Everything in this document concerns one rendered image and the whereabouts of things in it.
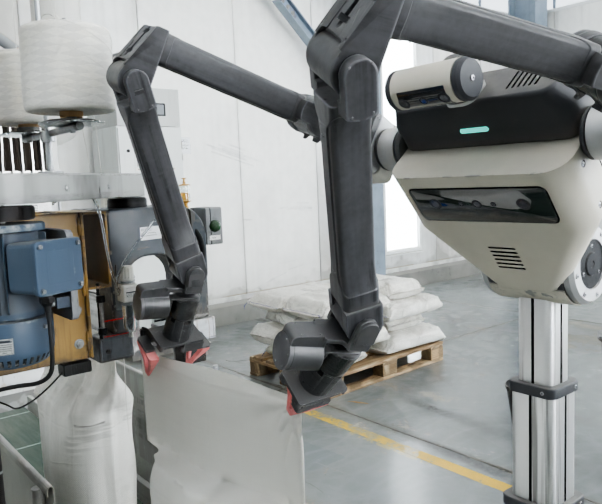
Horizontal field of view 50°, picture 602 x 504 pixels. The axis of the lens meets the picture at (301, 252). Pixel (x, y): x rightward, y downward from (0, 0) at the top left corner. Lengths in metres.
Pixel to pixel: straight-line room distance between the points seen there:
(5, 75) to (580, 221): 1.15
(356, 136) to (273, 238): 5.96
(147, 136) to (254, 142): 5.43
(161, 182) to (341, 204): 0.49
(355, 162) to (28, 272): 0.59
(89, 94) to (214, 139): 5.12
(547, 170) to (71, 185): 0.84
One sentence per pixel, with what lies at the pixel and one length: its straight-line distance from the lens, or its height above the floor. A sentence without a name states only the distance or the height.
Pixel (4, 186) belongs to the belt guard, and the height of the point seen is 1.40.
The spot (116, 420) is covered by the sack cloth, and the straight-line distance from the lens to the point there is 1.82.
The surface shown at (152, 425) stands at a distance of 1.51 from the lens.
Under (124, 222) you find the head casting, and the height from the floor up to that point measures 1.31.
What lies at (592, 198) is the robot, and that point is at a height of 1.34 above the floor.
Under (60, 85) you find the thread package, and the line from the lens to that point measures 1.24.
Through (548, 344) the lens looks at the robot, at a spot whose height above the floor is 1.03.
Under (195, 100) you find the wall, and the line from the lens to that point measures 6.27.
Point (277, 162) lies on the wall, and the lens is 6.75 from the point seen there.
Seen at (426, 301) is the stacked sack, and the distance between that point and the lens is 4.80.
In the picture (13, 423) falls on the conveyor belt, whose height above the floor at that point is 0.38.
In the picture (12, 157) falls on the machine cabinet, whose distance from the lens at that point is 4.21.
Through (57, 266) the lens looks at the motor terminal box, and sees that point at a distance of 1.15.
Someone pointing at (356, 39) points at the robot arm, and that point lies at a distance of 0.71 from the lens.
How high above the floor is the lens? 1.39
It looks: 6 degrees down
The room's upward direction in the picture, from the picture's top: 2 degrees counter-clockwise
